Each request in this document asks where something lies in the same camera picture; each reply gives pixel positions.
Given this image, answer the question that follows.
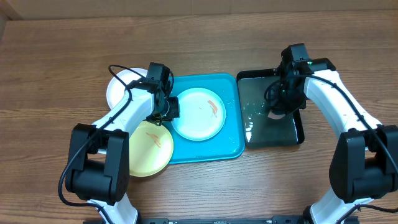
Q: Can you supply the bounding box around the green dish sponge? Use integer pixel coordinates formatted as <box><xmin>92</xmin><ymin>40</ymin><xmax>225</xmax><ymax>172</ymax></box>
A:
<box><xmin>267</xmin><ymin>110</ymin><xmax>285</xmax><ymax>120</ymax></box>

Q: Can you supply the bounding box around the light blue plate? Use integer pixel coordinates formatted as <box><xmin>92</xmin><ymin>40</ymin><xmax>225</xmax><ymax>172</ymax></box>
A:
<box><xmin>172</xmin><ymin>88</ymin><xmax>226</xmax><ymax>141</ymax></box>

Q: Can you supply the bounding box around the white plate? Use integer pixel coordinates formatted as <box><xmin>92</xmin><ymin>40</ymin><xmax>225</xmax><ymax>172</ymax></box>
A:
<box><xmin>106</xmin><ymin>70</ymin><xmax>140</xmax><ymax>109</ymax></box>

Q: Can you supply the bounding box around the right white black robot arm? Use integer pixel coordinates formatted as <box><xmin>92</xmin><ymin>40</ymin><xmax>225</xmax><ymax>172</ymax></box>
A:
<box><xmin>264</xmin><ymin>58</ymin><xmax>397</xmax><ymax>223</ymax></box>

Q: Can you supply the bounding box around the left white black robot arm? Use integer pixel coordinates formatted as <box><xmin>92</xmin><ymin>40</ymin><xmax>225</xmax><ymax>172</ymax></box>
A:
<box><xmin>58</xmin><ymin>78</ymin><xmax>179</xmax><ymax>223</ymax></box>

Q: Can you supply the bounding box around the black water tray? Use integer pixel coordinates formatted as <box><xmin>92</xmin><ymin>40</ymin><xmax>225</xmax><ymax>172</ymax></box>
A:
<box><xmin>236</xmin><ymin>69</ymin><xmax>305</xmax><ymax>149</ymax></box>

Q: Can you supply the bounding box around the blue plastic tray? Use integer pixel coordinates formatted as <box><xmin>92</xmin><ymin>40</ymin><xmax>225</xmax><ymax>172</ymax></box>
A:
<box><xmin>163</xmin><ymin>73</ymin><xmax>245</xmax><ymax>164</ymax></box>

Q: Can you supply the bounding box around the yellow plate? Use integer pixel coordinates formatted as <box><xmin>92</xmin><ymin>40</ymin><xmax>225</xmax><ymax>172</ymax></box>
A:
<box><xmin>129</xmin><ymin>121</ymin><xmax>174</xmax><ymax>177</ymax></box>

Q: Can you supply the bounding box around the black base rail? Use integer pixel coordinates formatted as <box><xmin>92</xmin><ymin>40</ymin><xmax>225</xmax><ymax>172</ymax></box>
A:
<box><xmin>138</xmin><ymin>216</ymin><xmax>309</xmax><ymax>224</ymax></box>

